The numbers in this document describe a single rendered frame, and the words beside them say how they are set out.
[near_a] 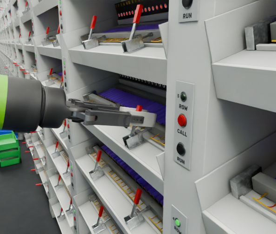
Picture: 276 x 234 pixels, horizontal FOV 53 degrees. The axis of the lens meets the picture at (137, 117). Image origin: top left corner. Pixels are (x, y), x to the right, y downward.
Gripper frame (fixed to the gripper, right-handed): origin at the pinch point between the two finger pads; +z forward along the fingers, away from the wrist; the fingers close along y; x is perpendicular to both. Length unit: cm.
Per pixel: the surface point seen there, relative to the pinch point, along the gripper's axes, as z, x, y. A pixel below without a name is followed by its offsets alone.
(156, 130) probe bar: 3.9, -2.1, 2.2
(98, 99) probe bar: 3.1, -1.8, -32.8
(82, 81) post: 0.9, 2.1, -44.6
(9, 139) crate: -2, -82, -241
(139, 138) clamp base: 1.0, -4.5, 0.9
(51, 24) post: 0, 25, -115
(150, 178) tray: -0.6, -9.5, 10.6
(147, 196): 8.9, -20.5, -2.9
